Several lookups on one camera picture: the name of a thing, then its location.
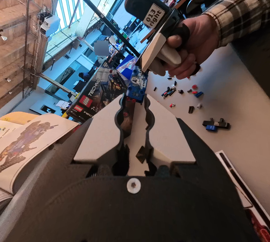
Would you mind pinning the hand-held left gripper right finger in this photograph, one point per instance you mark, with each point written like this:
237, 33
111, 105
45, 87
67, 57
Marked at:
170, 140

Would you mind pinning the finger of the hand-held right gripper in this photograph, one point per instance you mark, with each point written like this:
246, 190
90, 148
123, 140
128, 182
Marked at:
153, 50

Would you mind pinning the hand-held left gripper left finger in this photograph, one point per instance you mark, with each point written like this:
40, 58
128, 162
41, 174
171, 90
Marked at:
99, 140

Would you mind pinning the blue printed panel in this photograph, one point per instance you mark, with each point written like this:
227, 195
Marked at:
137, 83

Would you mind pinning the person's right forearm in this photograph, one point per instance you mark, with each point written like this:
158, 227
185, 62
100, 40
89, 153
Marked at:
242, 10

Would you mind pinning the grey desk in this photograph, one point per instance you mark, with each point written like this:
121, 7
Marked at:
232, 98

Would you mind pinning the person's right hand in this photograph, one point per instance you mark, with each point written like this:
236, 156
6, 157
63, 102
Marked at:
200, 39

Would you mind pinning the plain blue bin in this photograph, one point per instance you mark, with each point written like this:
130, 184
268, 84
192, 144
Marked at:
127, 58

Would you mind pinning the smooth black square tile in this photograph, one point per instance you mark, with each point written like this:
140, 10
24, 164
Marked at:
141, 154

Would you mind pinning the short black block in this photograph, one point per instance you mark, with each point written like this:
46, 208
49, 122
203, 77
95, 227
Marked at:
191, 109

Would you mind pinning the blue red black pin cluster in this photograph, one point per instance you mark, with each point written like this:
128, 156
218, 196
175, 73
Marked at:
168, 92

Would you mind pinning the black beam with blue part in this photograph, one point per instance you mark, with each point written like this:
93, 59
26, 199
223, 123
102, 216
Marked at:
217, 124

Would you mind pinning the toy truck set box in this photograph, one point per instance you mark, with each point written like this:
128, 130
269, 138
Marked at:
99, 90

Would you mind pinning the small blue holed plate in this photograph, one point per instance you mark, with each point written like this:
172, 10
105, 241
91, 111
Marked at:
199, 94

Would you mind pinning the open instruction booklet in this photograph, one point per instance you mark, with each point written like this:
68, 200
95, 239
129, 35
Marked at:
31, 140

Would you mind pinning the sticker sheet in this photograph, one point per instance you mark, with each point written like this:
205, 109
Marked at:
238, 183

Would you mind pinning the black metal post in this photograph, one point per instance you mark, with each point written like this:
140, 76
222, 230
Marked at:
95, 10

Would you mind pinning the white wall-mounted device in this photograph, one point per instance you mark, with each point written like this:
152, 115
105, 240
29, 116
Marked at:
50, 24

